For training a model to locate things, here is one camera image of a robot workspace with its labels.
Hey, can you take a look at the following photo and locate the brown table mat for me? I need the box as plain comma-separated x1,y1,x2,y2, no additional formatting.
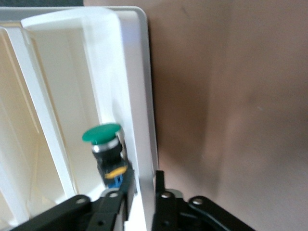
84,0,308,231

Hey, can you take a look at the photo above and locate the green push button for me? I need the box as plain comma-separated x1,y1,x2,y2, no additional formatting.
81,123,138,195

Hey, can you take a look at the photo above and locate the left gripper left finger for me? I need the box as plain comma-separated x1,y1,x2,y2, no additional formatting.
12,189,126,231

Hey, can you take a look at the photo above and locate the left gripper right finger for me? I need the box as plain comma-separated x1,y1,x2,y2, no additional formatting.
151,170,256,231

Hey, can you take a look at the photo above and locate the cream plastic drawer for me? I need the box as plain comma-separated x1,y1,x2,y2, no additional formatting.
21,6,160,231

